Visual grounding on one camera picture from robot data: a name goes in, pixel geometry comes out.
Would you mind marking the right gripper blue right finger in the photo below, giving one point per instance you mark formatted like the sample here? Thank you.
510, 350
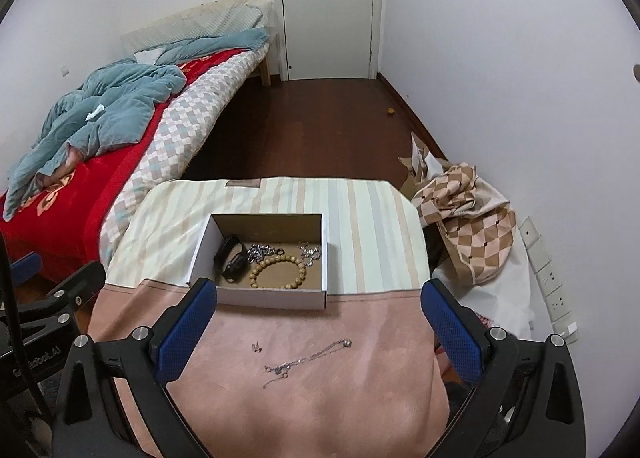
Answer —
524, 398

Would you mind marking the white door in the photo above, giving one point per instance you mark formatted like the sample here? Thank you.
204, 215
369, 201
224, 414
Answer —
328, 39

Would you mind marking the red bed sheet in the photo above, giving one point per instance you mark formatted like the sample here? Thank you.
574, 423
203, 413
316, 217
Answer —
75, 197

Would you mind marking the pink and striped table cloth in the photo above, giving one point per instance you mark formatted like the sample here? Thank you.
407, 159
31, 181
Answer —
357, 379

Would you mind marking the black fitness band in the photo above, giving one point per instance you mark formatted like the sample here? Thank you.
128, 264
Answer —
231, 260

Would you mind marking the striped pillow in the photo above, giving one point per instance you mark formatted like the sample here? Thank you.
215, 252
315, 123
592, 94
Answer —
217, 18

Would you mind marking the white power strip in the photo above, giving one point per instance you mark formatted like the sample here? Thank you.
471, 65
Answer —
557, 311

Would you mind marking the white cardboard box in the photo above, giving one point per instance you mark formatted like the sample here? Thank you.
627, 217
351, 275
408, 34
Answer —
277, 278

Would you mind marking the silver charm jewelry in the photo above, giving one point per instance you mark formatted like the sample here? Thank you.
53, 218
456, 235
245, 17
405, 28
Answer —
309, 253

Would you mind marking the teal blue blanket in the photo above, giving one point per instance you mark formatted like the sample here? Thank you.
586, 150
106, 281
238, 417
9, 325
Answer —
112, 109

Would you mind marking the brown checkered cloth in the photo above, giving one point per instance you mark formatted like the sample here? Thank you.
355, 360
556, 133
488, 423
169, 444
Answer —
476, 223

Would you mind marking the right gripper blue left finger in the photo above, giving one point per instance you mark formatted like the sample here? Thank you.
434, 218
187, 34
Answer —
90, 419

